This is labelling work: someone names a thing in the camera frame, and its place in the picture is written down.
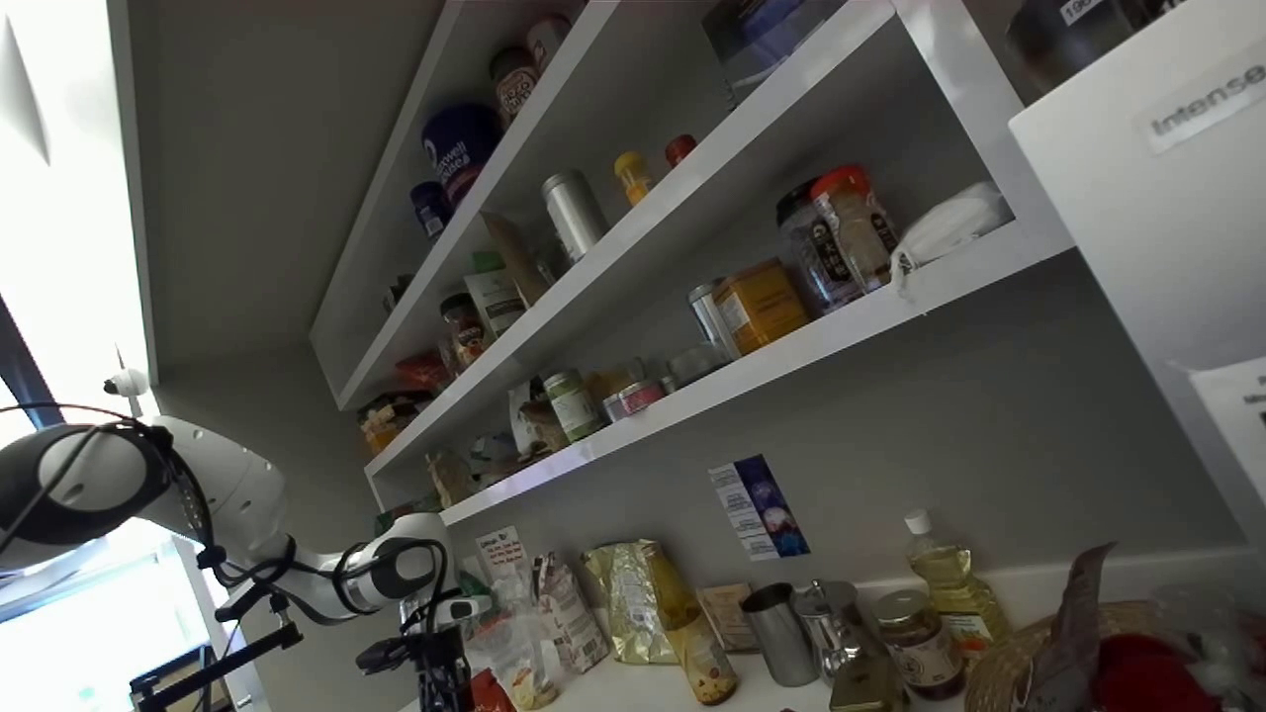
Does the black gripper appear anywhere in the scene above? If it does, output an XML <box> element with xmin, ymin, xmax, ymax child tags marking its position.
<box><xmin>390</xmin><ymin>628</ymin><xmax>475</xmax><ymax>712</ymax></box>

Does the orange packet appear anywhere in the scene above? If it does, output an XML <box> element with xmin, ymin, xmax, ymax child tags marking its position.
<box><xmin>467</xmin><ymin>668</ymin><xmax>521</xmax><ymax>712</ymax></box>

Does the white and red packet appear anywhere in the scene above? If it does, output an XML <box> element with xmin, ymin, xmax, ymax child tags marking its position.
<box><xmin>470</xmin><ymin>527</ymin><xmax>542</xmax><ymax>611</ymax></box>

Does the beige printed packet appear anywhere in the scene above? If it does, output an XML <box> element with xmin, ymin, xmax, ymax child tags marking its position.
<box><xmin>529</xmin><ymin>548</ymin><xmax>615</xmax><ymax>675</ymax></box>

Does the tan paper packet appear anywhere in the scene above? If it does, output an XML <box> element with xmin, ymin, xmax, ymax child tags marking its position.
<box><xmin>418</xmin><ymin>448</ymin><xmax>488</xmax><ymax>511</ymax></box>

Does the white small packet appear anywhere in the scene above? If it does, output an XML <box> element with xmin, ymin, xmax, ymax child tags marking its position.
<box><xmin>504</xmin><ymin>378</ymin><xmax>568</xmax><ymax>465</ymax></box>

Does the brown flat packet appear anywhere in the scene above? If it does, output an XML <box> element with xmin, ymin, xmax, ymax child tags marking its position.
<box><xmin>692</xmin><ymin>581</ymin><xmax>764</xmax><ymax>656</ymax></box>

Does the yellow packet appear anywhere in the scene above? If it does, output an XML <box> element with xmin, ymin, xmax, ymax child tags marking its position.
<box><xmin>716</xmin><ymin>257</ymin><xmax>820</xmax><ymax>355</ymax></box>

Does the clear plastic bag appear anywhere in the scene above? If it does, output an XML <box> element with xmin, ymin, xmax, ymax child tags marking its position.
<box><xmin>467</xmin><ymin>606</ymin><xmax>568</xmax><ymax>712</ymax></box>

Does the gold foil bag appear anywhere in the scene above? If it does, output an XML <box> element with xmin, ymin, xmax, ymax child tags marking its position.
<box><xmin>576</xmin><ymin>531</ymin><xmax>706</xmax><ymax>668</ymax></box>

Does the yellow jar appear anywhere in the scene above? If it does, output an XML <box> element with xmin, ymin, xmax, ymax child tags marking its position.
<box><xmin>355</xmin><ymin>391</ymin><xmax>425</xmax><ymax>458</ymax></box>

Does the white jar with green lid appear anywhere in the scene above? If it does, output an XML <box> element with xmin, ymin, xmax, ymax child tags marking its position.
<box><xmin>537</xmin><ymin>367</ymin><xmax>609</xmax><ymax>448</ymax></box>

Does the metal jug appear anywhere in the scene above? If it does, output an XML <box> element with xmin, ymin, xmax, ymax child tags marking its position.
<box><xmin>735</xmin><ymin>581</ymin><xmax>822</xmax><ymax>693</ymax></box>

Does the pink tin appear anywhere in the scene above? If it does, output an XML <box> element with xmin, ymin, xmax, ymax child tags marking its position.
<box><xmin>596</xmin><ymin>374</ymin><xmax>673</xmax><ymax>425</ymax></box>

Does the brown glass jar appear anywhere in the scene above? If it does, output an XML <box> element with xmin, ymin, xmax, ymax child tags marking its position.
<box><xmin>434</xmin><ymin>288</ymin><xmax>489</xmax><ymax>371</ymax></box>

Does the white tub with green lid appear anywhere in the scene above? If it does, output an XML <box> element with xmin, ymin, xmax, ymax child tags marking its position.
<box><xmin>463</xmin><ymin>249</ymin><xmax>529</xmax><ymax>338</ymax></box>

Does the crinkled clear wrapper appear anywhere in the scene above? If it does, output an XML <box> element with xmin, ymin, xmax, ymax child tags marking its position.
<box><xmin>791</xmin><ymin>576</ymin><xmax>874</xmax><ymax>675</ymax></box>

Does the tan box with white label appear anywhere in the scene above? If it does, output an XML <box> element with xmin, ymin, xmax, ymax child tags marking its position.
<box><xmin>475</xmin><ymin>210</ymin><xmax>558</xmax><ymax>308</ymax></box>

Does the white pole lamp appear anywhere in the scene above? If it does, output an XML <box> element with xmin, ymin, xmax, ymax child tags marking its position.
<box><xmin>98</xmin><ymin>352</ymin><xmax>161</xmax><ymax>425</ymax></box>

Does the glass jar with silver lid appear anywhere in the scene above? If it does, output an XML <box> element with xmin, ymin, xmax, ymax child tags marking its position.
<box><xmin>685</xmin><ymin>278</ymin><xmax>741</xmax><ymax>365</ymax></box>

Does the dark brown labelled jar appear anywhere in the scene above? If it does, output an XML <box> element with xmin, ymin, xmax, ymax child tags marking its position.
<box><xmin>868</xmin><ymin>589</ymin><xmax>971</xmax><ymax>704</ymax></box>

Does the silver can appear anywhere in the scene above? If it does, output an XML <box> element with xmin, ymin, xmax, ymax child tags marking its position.
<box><xmin>537</xmin><ymin>170</ymin><xmax>609</xmax><ymax>265</ymax></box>

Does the clear yellow oil bottle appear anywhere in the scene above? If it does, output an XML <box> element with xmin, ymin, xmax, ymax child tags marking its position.
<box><xmin>897</xmin><ymin>507</ymin><xmax>1021</xmax><ymax>663</ymax></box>

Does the large blue canister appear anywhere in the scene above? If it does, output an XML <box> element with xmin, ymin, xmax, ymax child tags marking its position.
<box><xmin>418</xmin><ymin>98</ymin><xmax>507</xmax><ymax>200</ymax></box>

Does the small yellow bottle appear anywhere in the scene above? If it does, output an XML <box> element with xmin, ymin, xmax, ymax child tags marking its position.
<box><xmin>609</xmin><ymin>151</ymin><xmax>657</xmax><ymax>213</ymax></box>

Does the dark jar with red label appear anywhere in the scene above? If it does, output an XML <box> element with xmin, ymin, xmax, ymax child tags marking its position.
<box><xmin>484</xmin><ymin>43</ymin><xmax>545</xmax><ymax>129</ymax></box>

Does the spice jar with red lid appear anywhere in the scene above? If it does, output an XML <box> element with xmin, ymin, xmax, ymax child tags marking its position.
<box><xmin>806</xmin><ymin>163</ymin><xmax>902</xmax><ymax>297</ymax></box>

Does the grey pointed paper bag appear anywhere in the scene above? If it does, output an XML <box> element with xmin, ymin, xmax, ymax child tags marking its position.
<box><xmin>1014</xmin><ymin>539</ymin><xmax>1121</xmax><ymax>712</ymax></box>

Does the brown jar with pale lid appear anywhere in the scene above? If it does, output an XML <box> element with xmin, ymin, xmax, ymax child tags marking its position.
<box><xmin>520</xmin><ymin>6</ymin><xmax>584</xmax><ymax>72</ymax></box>

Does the white crumpled bag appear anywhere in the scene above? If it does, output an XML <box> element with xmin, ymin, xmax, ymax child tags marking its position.
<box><xmin>890</xmin><ymin>179</ymin><xmax>1018</xmax><ymax>282</ymax></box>

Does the red rounded object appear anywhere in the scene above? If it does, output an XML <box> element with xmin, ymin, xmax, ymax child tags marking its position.
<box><xmin>1084</xmin><ymin>628</ymin><xmax>1224</xmax><ymax>712</ymax></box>

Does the blue box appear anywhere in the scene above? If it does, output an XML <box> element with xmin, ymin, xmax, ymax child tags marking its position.
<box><xmin>695</xmin><ymin>0</ymin><xmax>847</xmax><ymax>96</ymax></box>

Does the white fuzzy object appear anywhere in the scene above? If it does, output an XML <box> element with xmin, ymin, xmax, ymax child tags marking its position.
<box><xmin>1184</xmin><ymin>606</ymin><xmax>1266</xmax><ymax>712</ymax></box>

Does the white cabinet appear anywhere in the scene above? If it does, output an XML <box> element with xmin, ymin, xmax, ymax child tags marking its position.
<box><xmin>1004</xmin><ymin>0</ymin><xmax>1266</xmax><ymax>544</ymax></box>

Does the white paper sign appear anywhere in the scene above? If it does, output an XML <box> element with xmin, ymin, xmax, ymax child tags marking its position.
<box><xmin>1184</xmin><ymin>352</ymin><xmax>1266</xmax><ymax>499</ymax></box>

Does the dark container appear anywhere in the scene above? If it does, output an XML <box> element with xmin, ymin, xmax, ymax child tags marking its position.
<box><xmin>1000</xmin><ymin>0</ymin><xmax>1180</xmax><ymax>96</ymax></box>

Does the white cabinet label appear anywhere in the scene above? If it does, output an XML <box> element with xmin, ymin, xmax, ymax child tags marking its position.
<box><xmin>1143</xmin><ymin>54</ymin><xmax>1266</xmax><ymax>151</ymax></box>

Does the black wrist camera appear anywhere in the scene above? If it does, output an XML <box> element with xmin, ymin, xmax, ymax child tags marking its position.
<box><xmin>352</xmin><ymin>631</ymin><xmax>426</xmax><ymax>679</ymax></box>

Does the black camera stand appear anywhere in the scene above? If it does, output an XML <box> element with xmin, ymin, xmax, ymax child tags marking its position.
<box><xmin>128</xmin><ymin>576</ymin><xmax>309</xmax><ymax>712</ymax></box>

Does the white wall shelf unit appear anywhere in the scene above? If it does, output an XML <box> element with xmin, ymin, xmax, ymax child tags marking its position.
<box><xmin>309</xmin><ymin>0</ymin><xmax>1080</xmax><ymax>531</ymax></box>

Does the blue frame strip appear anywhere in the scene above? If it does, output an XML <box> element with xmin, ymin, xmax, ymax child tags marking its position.
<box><xmin>0</xmin><ymin>291</ymin><xmax>65</xmax><ymax>432</ymax></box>

